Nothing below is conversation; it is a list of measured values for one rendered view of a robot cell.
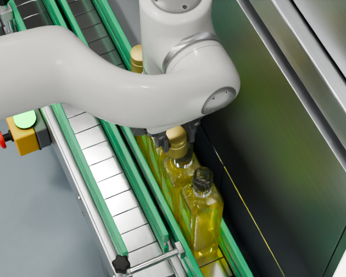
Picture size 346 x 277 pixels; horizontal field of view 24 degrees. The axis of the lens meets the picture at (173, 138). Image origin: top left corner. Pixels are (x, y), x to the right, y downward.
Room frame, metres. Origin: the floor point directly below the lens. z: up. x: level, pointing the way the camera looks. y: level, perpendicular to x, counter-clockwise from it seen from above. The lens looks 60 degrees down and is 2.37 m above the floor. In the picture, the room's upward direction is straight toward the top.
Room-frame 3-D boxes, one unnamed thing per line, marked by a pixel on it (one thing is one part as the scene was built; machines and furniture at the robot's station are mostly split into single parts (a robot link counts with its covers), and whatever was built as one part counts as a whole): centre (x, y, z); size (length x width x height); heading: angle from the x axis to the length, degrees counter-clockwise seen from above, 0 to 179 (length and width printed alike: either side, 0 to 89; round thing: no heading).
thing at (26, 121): (0.84, 0.30, 1.01); 0.05 x 0.05 x 0.03
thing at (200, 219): (0.55, -0.04, 1.16); 0.06 x 0.06 x 0.21; 25
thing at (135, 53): (0.76, 0.05, 1.31); 0.04 x 0.04 x 0.04
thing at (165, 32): (0.59, -0.01, 1.61); 0.09 x 0.08 x 0.13; 26
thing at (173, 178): (0.60, -0.02, 1.16); 0.06 x 0.06 x 0.21; 24
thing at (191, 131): (0.61, -0.03, 1.37); 0.03 x 0.03 x 0.07; 24
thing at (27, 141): (0.84, 0.30, 0.96); 0.07 x 0.07 x 0.07; 25
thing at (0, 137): (0.82, 0.34, 0.96); 0.04 x 0.03 x 0.04; 25
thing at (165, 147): (0.58, 0.03, 1.37); 0.03 x 0.03 x 0.07; 24
